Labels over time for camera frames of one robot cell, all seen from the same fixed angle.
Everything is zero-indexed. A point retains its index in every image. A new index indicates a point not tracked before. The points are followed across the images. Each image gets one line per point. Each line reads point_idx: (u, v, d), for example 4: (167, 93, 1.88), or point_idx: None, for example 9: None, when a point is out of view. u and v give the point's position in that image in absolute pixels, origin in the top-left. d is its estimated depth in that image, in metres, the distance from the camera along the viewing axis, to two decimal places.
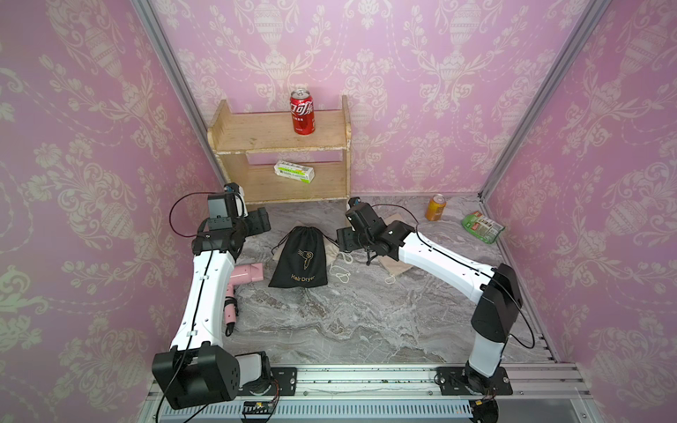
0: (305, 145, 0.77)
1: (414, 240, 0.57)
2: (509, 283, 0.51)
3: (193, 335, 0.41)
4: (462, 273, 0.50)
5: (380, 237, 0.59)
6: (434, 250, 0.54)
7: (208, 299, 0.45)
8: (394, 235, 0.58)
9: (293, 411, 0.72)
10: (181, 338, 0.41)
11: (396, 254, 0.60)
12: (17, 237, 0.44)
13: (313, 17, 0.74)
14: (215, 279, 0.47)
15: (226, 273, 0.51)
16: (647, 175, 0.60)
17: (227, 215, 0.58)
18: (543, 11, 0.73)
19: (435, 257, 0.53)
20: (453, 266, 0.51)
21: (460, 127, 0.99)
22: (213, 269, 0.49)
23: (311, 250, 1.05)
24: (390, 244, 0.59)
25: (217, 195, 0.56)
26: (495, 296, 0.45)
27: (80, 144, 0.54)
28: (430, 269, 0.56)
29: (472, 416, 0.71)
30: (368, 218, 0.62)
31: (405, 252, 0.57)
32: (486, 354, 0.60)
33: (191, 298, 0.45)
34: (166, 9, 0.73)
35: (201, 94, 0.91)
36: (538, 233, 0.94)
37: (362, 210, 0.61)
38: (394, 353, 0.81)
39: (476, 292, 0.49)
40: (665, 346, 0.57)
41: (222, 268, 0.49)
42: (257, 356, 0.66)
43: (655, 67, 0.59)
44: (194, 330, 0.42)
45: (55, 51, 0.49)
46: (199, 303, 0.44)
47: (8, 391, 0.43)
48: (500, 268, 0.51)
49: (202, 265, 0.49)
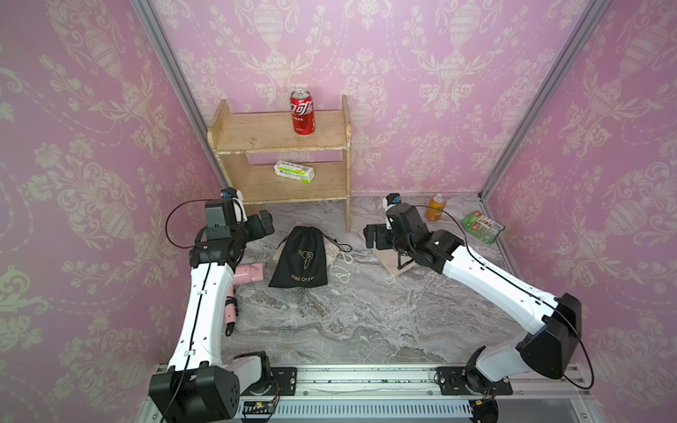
0: (306, 145, 0.77)
1: (464, 255, 0.52)
2: (575, 317, 0.45)
3: (190, 354, 0.40)
4: (520, 300, 0.45)
5: (424, 247, 0.55)
6: (487, 269, 0.49)
7: (206, 315, 0.44)
8: (442, 248, 0.53)
9: (293, 411, 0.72)
10: (179, 359, 0.40)
11: (439, 267, 0.55)
12: (17, 237, 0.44)
13: (313, 17, 0.74)
14: (214, 294, 0.46)
15: (225, 286, 0.49)
16: (647, 174, 0.60)
17: (226, 224, 0.56)
18: (543, 11, 0.73)
19: (489, 278, 0.48)
20: (509, 290, 0.46)
21: (460, 127, 0.99)
22: (212, 283, 0.47)
23: (311, 250, 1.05)
24: (435, 256, 0.54)
25: (214, 202, 0.54)
26: (561, 330, 0.40)
27: (80, 144, 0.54)
28: (479, 290, 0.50)
29: (472, 416, 0.71)
30: (412, 223, 0.56)
31: (451, 266, 0.52)
32: (504, 367, 0.58)
33: (189, 314, 0.44)
34: (166, 9, 0.73)
35: (201, 94, 0.91)
36: (538, 233, 0.94)
37: (408, 212, 0.55)
38: (394, 353, 0.81)
39: (535, 322, 0.44)
40: (665, 346, 0.57)
41: (222, 281, 0.48)
42: (257, 358, 0.66)
43: (655, 67, 0.59)
44: (192, 349, 0.40)
45: (55, 51, 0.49)
46: (197, 320, 0.43)
47: (8, 391, 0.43)
48: (564, 300, 0.44)
49: (200, 279, 0.47)
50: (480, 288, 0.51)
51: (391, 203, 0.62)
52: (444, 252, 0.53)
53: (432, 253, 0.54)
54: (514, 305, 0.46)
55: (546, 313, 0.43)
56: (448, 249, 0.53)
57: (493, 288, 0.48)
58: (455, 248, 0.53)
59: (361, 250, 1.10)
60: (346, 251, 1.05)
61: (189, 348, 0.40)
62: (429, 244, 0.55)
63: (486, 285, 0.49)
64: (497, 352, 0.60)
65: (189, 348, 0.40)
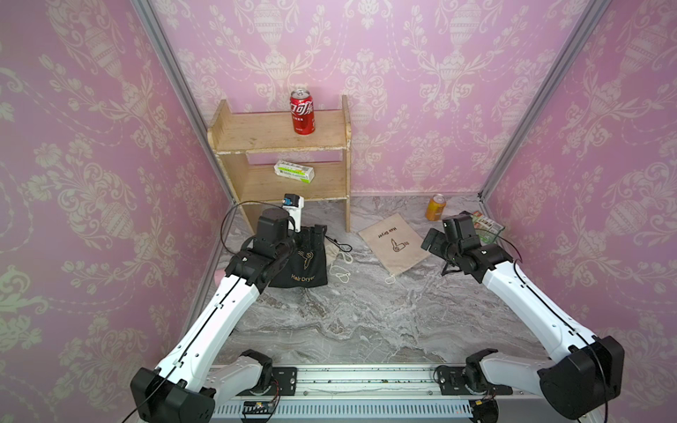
0: (306, 145, 0.77)
1: (508, 270, 0.52)
2: (612, 363, 0.42)
3: (177, 366, 0.40)
4: (552, 323, 0.44)
5: (470, 253, 0.58)
6: (525, 288, 0.49)
7: (209, 332, 0.43)
8: (489, 257, 0.55)
9: (293, 411, 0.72)
10: (167, 364, 0.40)
11: (481, 275, 0.56)
12: (17, 237, 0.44)
13: (313, 17, 0.74)
14: (226, 313, 0.45)
15: (241, 308, 0.48)
16: (647, 174, 0.60)
17: (271, 241, 0.54)
18: (543, 11, 0.73)
19: (525, 295, 0.48)
20: (544, 312, 0.46)
21: (460, 127, 0.99)
22: (230, 300, 0.47)
23: (311, 250, 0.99)
24: (479, 262, 0.56)
25: (268, 217, 0.53)
26: (586, 365, 0.39)
27: (80, 144, 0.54)
28: (515, 306, 0.51)
29: (472, 415, 0.71)
30: (464, 231, 0.60)
31: (491, 276, 0.54)
32: (506, 374, 0.59)
33: (198, 322, 0.44)
34: (166, 9, 0.73)
35: (201, 94, 0.91)
36: (537, 233, 0.94)
37: (462, 220, 0.60)
38: (394, 353, 0.81)
39: (561, 350, 0.43)
40: (665, 346, 0.57)
41: (239, 300, 0.47)
42: (258, 366, 0.64)
43: (655, 67, 0.59)
44: (182, 361, 0.40)
45: (55, 51, 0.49)
46: (201, 331, 0.43)
47: (8, 391, 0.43)
48: (603, 339, 0.41)
49: (224, 292, 0.47)
50: (517, 305, 0.50)
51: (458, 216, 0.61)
52: (490, 262, 0.54)
53: (477, 260, 0.56)
54: (545, 328, 0.45)
55: (575, 344, 0.41)
56: (494, 261, 0.54)
57: (527, 307, 0.48)
58: (500, 261, 0.54)
59: (361, 250, 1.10)
60: (346, 251, 1.05)
61: (179, 359, 0.40)
62: (476, 253, 0.56)
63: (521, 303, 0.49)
64: (512, 366, 0.57)
65: (180, 359, 0.40)
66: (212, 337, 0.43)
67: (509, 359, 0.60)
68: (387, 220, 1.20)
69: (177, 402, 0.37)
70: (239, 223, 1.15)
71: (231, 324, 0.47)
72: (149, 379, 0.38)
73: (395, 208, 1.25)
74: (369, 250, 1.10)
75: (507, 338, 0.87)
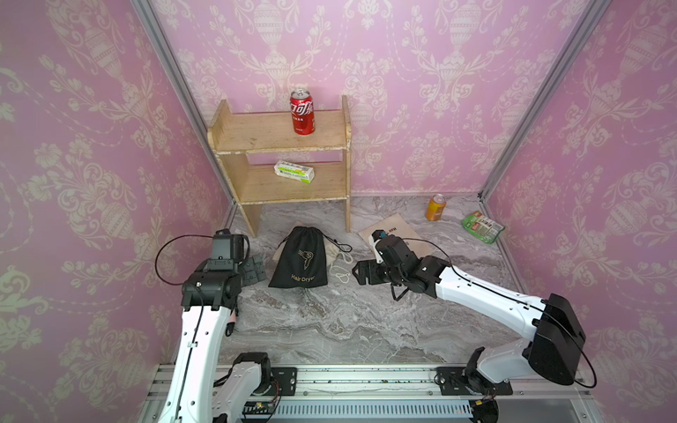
0: (305, 145, 0.77)
1: (451, 276, 0.55)
2: (566, 317, 0.47)
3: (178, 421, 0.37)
4: (509, 307, 0.47)
5: (414, 274, 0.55)
6: (473, 286, 0.52)
7: (195, 373, 0.40)
8: (431, 271, 0.57)
9: (293, 411, 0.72)
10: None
11: (432, 292, 0.58)
12: (17, 237, 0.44)
13: (313, 17, 0.74)
14: (204, 350, 0.41)
15: (216, 338, 0.44)
16: (647, 174, 0.60)
17: (229, 257, 0.52)
18: (543, 11, 0.73)
19: (477, 293, 0.50)
20: (498, 301, 0.48)
21: (460, 127, 0.99)
22: (204, 333, 0.42)
23: (311, 250, 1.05)
24: (426, 281, 0.57)
25: (223, 234, 0.52)
26: (553, 332, 0.41)
27: (80, 144, 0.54)
28: (473, 306, 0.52)
29: (472, 416, 0.71)
30: (401, 253, 0.60)
31: (442, 289, 0.55)
32: (502, 368, 0.59)
33: (178, 369, 0.40)
34: (166, 9, 0.73)
35: (200, 95, 0.91)
36: (537, 233, 0.94)
37: (394, 244, 0.60)
38: (394, 354, 0.81)
39: (528, 327, 0.45)
40: (665, 346, 0.57)
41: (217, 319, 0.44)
42: (257, 367, 0.65)
43: (655, 67, 0.59)
44: (179, 414, 0.37)
45: (55, 52, 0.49)
46: (187, 377, 0.39)
47: (9, 392, 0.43)
48: (551, 300, 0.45)
49: (192, 328, 0.43)
50: (475, 305, 0.52)
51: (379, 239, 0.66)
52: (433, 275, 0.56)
53: (424, 279, 0.57)
54: (505, 315, 0.48)
55: (535, 316, 0.44)
56: (435, 272, 0.57)
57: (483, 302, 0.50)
58: (441, 270, 0.56)
59: (361, 250, 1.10)
60: (346, 251, 1.05)
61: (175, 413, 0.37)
62: (417, 270, 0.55)
63: (477, 301, 0.51)
64: (501, 356, 0.59)
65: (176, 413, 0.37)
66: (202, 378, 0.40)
67: (494, 350, 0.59)
68: (387, 220, 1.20)
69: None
70: (238, 223, 1.15)
71: (214, 355, 0.43)
72: None
73: (394, 208, 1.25)
74: (369, 250, 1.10)
75: (507, 338, 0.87)
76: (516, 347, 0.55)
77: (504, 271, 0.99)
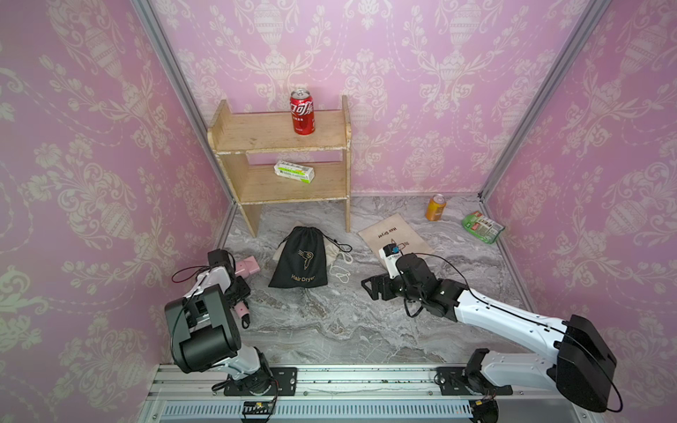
0: (305, 145, 0.77)
1: (470, 300, 0.56)
2: (590, 340, 0.46)
3: None
4: (530, 330, 0.47)
5: (434, 299, 0.60)
6: (492, 309, 0.52)
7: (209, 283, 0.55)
8: (450, 296, 0.58)
9: (293, 411, 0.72)
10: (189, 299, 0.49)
11: (452, 315, 0.58)
12: (17, 237, 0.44)
13: (313, 17, 0.74)
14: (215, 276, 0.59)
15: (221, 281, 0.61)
16: (647, 175, 0.60)
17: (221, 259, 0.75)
18: (543, 11, 0.73)
19: (494, 315, 0.51)
20: (517, 323, 0.48)
21: (460, 127, 0.99)
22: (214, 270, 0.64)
23: (311, 250, 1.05)
24: (444, 305, 0.58)
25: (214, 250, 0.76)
26: (576, 355, 0.41)
27: (80, 144, 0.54)
28: (493, 327, 0.53)
29: (472, 416, 0.71)
30: (421, 275, 0.60)
31: (460, 311, 0.56)
32: (515, 376, 0.57)
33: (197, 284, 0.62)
34: (167, 9, 0.73)
35: (201, 95, 0.91)
36: (537, 233, 0.94)
37: (415, 265, 0.60)
38: (394, 353, 0.81)
39: (550, 349, 0.45)
40: (665, 346, 0.57)
41: (218, 274, 0.61)
42: (254, 350, 0.68)
43: (655, 67, 0.59)
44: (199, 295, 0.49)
45: (56, 52, 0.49)
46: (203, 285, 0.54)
47: (8, 392, 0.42)
48: (573, 321, 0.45)
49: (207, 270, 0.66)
50: (495, 327, 0.52)
51: (390, 251, 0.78)
52: (452, 300, 0.57)
53: (442, 304, 0.59)
54: (528, 337, 0.47)
55: (556, 337, 0.44)
56: (454, 296, 0.58)
57: (502, 323, 0.50)
58: (459, 295, 0.57)
59: (361, 250, 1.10)
60: (346, 251, 1.05)
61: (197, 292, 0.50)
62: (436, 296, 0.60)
63: (496, 323, 0.52)
64: (515, 365, 0.57)
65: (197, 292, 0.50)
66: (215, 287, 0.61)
67: (509, 357, 0.60)
68: (387, 220, 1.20)
69: (214, 293, 0.48)
70: (238, 224, 1.14)
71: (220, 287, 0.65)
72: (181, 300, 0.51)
73: (394, 208, 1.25)
74: (369, 250, 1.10)
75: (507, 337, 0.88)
76: (537, 362, 0.53)
77: (504, 271, 0.99)
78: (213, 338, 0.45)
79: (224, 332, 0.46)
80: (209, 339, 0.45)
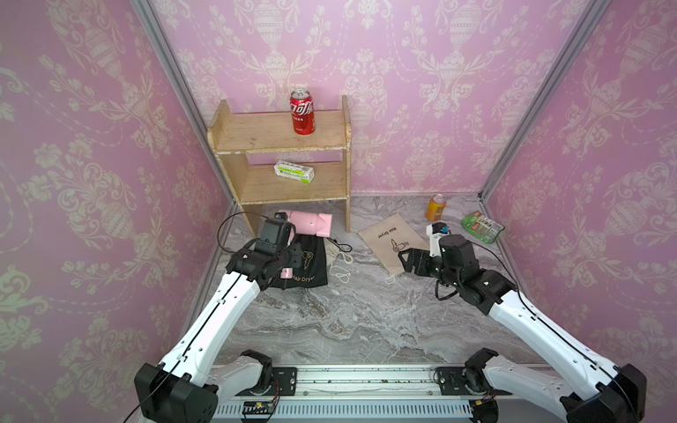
0: (306, 145, 0.77)
1: (515, 301, 0.51)
2: (636, 394, 0.42)
3: (182, 360, 0.40)
4: (572, 359, 0.43)
5: (472, 285, 0.55)
6: (537, 321, 0.48)
7: (213, 325, 0.44)
8: (494, 289, 0.53)
9: (293, 411, 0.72)
10: (170, 359, 0.40)
11: (486, 308, 0.55)
12: (17, 237, 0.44)
13: (313, 17, 0.74)
14: (228, 308, 0.46)
15: (241, 307, 0.49)
16: (647, 175, 0.60)
17: (274, 242, 0.57)
18: (543, 11, 0.73)
19: (538, 329, 0.47)
20: (561, 346, 0.44)
21: (460, 127, 0.99)
22: (233, 296, 0.47)
23: (311, 250, 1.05)
24: (482, 294, 0.54)
25: (274, 220, 0.57)
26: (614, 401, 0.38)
27: (80, 144, 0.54)
28: (527, 338, 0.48)
29: (472, 416, 0.71)
30: (465, 258, 0.56)
31: (498, 309, 0.52)
32: (516, 388, 0.58)
33: (202, 316, 0.45)
34: (166, 9, 0.73)
35: (201, 95, 0.91)
36: (537, 233, 0.94)
37: (461, 247, 0.56)
38: (394, 353, 0.81)
39: (587, 386, 0.41)
40: (665, 346, 0.57)
41: (236, 297, 0.47)
42: (258, 366, 0.64)
43: (655, 67, 0.59)
44: (185, 355, 0.41)
45: (56, 52, 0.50)
46: (204, 327, 0.43)
47: (8, 391, 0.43)
48: (628, 370, 0.40)
49: (226, 288, 0.48)
50: (529, 338, 0.49)
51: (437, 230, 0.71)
52: (494, 293, 0.52)
53: (480, 293, 0.54)
54: (564, 364, 0.44)
55: (601, 380, 0.40)
56: (498, 292, 0.52)
57: (541, 340, 0.47)
58: (503, 293, 0.52)
59: (361, 251, 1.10)
60: (346, 251, 1.05)
61: (184, 355, 0.41)
62: (476, 282, 0.55)
63: (531, 336, 0.48)
64: (524, 380, 0.56)
65: (185, 355, 0.41)
66: (214, 334, 0.43)
67: (519, 368, 0.59)
68: (387, 220, 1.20)
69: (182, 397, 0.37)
70: (238, 223, 1.15)
71: (229, 322, 0.46)
72: (153, 374, 0.39)
73: (394, 208, 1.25)
74: (369, 250, 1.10)
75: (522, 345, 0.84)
76: (550, 385, 0.51)
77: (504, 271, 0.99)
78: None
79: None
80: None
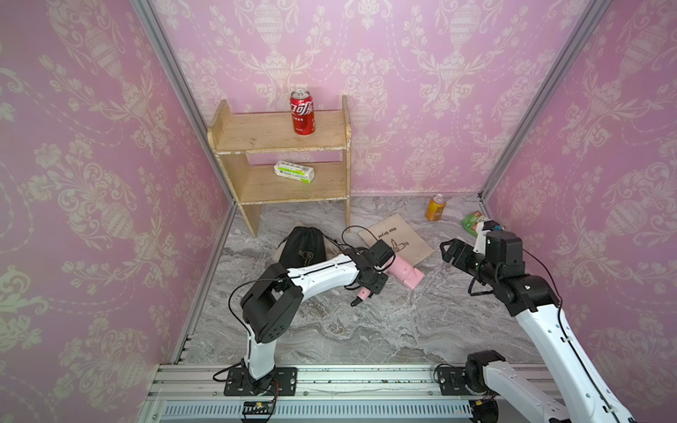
0: (306, 145, 0.77)
1: (551, 315, 0.47)
2: None
3: (300, 278, 0.52)
4: (585, 393, 0.40)
5: (509, 282, 0.52)
6: (565, 345, 0.44)
7: (326, 273, 0.56)
8: (533, 295, 0.49)
9: (293, 411, 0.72)
10: (294, 271, 0.53)
11: (515, 311, 0.51)
12: (18, 237, 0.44)
13: (313, 17, 0.74)
14: (339, 270, 0.59)
15: (342, 278, 0.61)
16: (647, 175, 0.60)
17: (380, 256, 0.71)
18: (543, 11, 0.73)
19: (562, 352, 0.43)
20: (578, 376, 0.41)
21: (460, 127, 0.99)
22: (346, 265, 0.61)
23: (311, 250, 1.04)
24: (518, 296, 0.50)
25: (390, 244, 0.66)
26: None
27: (80, 144, 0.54)
28: (544, 356, 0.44)
29: (472, 416, 0.71)
30: (512, 255, 0.53)
31: (529, 317, 0.48)
32: (514, 396, 0.57)
33: (322, 263, 0.59)
34: (167, 9, 0.73)
35: (201, 94, 0.91)
36: (537, 233, 0.94)
37: (512, 241, 0.52)
38: (394, 353, 0.81)
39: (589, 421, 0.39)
40: (665, 346, 0.57)
41: (338, 272, 0.58)
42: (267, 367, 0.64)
43: (655, 67, 0.59)
44: (302, 276, 0.53)
45: (56, 52, 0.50)
46: (321, 269, 0.57)
47: (8, 392, 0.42)
48: None
49: (343, 259, 0.63)
50: (547, 356, 0.46)
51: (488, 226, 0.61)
52: (532, 300, 0.48)
53: (517, 293, 0.50)
54: (574, 392, 0.42)
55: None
56: (537, 299, 0.48)
57: (561, 364, 0.44)
58: (542, 302, 0.48)
59: None
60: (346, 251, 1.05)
61: (301, 275, 0.53)
62: (516, 282, 0.51)
63: (552, 356, 0.45)
64: (524, 392, 0.54)
65: (302, 276, 0.53)
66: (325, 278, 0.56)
67: (522, 379, 0.58)
68: (387, 220, 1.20)
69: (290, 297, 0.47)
70: (238, 224, 1.14)
71: (330, 284, 0.58)
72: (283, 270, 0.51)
73: (394, 208, 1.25)
74: None
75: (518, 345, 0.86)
76: (546, 403, 0.50)
77: None
78: (260, 317, 0.49)
79: (264, 325, 0.48)
80: (260, 312, 0.50)
